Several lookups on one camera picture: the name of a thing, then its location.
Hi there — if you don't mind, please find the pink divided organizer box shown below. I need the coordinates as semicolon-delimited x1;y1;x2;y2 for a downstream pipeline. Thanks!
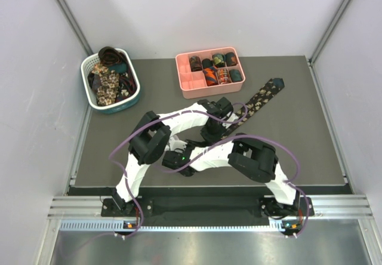
175;47;246;99

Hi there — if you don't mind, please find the rolled orange navy striped tie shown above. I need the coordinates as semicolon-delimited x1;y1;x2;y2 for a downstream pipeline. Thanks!
203;67;218;87

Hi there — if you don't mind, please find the brown patterned tie in basket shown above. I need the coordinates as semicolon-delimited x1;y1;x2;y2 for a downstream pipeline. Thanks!
98;47;127;66

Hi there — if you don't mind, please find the black gold floral tie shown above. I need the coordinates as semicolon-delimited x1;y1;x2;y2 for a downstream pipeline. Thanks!
221;78;285;139

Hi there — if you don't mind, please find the teal white laundry basket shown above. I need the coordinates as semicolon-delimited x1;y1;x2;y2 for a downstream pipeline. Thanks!
81;47;141;114

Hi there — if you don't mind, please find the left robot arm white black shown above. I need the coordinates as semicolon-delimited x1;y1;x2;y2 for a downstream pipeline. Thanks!
109;98;239;215

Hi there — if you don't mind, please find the rolled maroon patterned tie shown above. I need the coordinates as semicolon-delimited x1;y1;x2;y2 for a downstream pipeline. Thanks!
189;56;203;72

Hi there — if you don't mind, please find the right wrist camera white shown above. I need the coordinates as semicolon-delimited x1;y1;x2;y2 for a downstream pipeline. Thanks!
169;135;187;152

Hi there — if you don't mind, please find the rolled dark teal tie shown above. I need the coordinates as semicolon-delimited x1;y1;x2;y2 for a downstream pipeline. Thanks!
229;69;242;83

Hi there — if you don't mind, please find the rolled green yellow tie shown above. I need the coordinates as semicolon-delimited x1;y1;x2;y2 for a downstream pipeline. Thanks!
212;53;226;68

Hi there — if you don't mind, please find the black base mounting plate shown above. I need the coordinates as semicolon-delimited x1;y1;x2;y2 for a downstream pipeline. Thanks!
100;184;353;227

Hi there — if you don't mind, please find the rolled dark green tie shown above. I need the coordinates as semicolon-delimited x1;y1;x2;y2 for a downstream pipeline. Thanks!
225;52;238;67

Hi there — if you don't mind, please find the rolled red multicolour tie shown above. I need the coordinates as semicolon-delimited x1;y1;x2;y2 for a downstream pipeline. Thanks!
216;68;232;85

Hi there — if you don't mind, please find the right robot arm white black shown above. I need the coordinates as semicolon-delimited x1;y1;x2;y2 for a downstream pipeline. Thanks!
162;136;301;219

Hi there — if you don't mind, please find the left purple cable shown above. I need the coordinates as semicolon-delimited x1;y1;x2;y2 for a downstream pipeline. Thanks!
109;101;249;241

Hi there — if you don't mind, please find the dark grey table mat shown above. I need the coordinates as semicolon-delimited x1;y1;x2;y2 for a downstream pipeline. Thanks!
75;56;350;194

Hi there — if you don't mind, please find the aluminium frame rail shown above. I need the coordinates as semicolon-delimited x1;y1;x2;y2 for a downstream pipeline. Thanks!
48;195;373;233

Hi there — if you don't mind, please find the rolled black tie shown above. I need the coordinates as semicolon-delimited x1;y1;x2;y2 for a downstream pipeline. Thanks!
202;58;214;69

